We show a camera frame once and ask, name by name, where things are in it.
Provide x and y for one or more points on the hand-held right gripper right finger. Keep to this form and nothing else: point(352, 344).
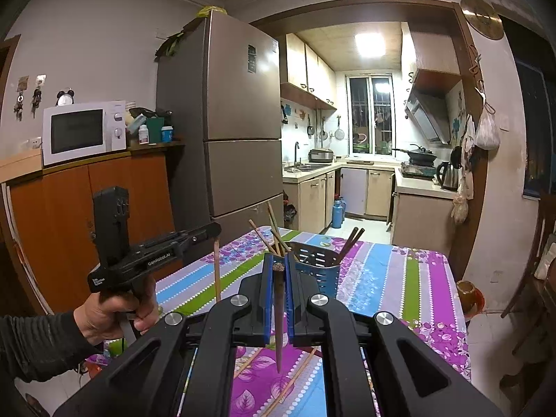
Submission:
point(289, 295)

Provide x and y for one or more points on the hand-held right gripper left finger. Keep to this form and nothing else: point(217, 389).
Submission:
point(268, 295)

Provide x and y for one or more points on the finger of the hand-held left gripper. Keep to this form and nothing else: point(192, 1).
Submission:
point(200, 232)

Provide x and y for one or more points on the dark brown wooden chopstick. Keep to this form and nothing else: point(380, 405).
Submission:
point(278, 312)

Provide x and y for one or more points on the blue perforated utensil holder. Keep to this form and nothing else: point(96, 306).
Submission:
point(323, 273)

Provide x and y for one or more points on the light wooden chopstick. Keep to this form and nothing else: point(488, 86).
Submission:
point(216, 269)

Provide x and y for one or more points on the group of wooden chopsticks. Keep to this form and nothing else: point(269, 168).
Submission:
point(272, 221)

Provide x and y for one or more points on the person's left forearm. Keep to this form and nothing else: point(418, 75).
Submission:
point(39, 347)

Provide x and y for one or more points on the person's left hand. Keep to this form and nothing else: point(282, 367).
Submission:
point(104, 318)

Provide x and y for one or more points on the orange wooden cabinet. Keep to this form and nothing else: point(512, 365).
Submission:
point(65, 208)

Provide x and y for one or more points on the plain wooden chopstick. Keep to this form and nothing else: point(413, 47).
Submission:
point(293, 378)

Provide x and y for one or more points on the dark rubbish bag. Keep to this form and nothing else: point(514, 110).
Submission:
point(289, 208)

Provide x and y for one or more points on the colourful printed tablecloth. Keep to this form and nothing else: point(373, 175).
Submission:
point(382, 278)

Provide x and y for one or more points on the blue gas cylinder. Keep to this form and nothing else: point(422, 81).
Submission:
point(339, 213)

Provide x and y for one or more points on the white pill bottle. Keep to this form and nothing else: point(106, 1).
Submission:
point(143, 135)

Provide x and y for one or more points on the white microwave oven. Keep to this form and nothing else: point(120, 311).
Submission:
point(78, 132)

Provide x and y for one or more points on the green plastic container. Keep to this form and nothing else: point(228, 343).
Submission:
point(154, 130)

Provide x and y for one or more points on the crumpled packet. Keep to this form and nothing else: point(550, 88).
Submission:
point(137, 119)

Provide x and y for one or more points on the steel kitchen sink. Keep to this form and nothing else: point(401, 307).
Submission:
point(304, 167)

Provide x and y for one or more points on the black kitchen faucet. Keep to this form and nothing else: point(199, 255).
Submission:
point(297, 152)

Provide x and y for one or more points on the brown refrigerator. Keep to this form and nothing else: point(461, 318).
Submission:
point(234, 108)

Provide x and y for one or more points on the round alarm clock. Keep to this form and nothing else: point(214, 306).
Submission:
point(65, 97)

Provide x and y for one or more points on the hanging key bunch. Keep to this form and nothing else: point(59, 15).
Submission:
point(38, 95)
point(20, 100)

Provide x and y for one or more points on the beige kitchen base cabinets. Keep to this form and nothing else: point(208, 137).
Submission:
point(417, 213)

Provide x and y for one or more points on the hanging small pan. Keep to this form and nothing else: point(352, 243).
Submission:
point(310, 128)

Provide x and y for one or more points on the hanging ladle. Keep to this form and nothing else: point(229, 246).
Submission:
point(323, 128)

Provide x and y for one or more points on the hanging round strainer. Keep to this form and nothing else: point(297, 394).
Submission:
point(339, 132)

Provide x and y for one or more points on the gas stove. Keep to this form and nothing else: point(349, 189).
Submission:
point(417, 170)

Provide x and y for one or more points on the brown ceramic pot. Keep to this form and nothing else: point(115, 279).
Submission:
point(469, 297)

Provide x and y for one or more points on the fridge label sticker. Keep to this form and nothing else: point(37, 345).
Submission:
point(252, 58)

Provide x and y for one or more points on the black wok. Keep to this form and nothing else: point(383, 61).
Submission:
point(419, 154)

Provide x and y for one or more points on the hanging bags of food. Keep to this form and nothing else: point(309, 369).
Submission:
point(460, 202)

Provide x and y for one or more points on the barred kitchen window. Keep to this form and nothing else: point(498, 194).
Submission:
point(369, 115)

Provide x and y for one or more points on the steel electric kettle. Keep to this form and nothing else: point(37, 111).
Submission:
point(448, 177)

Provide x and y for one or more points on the yellow-green bag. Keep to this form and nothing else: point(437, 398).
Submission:
point(211, 11)

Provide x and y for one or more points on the steel range hood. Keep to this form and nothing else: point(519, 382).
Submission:
point(428, 110)

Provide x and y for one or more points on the hanging kitchen cloths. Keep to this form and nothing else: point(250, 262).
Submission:
point(468, 143)

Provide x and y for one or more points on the wooden chair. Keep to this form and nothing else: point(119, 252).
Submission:
point(534, 291)

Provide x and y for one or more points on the kitchen ceiling light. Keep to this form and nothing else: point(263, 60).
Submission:
point(370, 44)

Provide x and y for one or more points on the hanging white plastic bag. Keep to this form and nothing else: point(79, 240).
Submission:
point(487, 132)

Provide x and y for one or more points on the dark window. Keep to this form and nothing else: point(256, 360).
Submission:
point(538, 130)

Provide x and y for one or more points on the white wall socket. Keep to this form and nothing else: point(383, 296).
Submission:
point(34, 142)

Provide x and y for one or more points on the beige wall cabinets over sink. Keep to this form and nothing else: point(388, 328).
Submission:
point(304, 69)

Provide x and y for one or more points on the blue flower wall sticker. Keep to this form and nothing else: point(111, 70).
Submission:
point(456, 124)

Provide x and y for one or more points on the white wall switch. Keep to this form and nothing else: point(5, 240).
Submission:
point(504, 122)

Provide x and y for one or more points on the beige wall cabinets over hood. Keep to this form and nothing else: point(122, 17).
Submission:
point(434, 52)

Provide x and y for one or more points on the round gold wall plate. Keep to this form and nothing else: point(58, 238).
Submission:
point(482, 16)

